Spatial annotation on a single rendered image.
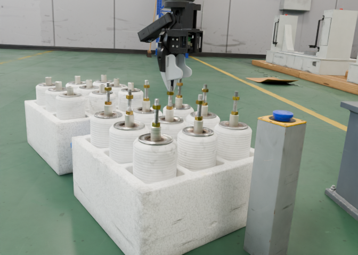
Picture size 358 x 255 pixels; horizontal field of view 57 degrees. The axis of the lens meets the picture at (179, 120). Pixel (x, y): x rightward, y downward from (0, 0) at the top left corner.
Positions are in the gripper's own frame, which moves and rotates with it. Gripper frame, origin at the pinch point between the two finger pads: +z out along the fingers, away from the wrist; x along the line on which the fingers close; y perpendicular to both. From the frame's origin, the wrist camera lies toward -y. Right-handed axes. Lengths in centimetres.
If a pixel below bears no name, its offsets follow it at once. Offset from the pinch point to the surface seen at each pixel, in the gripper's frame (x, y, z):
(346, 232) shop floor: 18, 45, 34
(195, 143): -8.2, 13.7, 10.5
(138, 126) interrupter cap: -10.2, -1.2, 9.0
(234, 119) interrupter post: 6.2, 16.3, 7.3
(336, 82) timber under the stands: 295, -2, 28
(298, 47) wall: 710, -148, 7
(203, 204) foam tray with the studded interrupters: -10.2, 17.7, 23.3
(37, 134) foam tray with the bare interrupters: 1, -60, 26
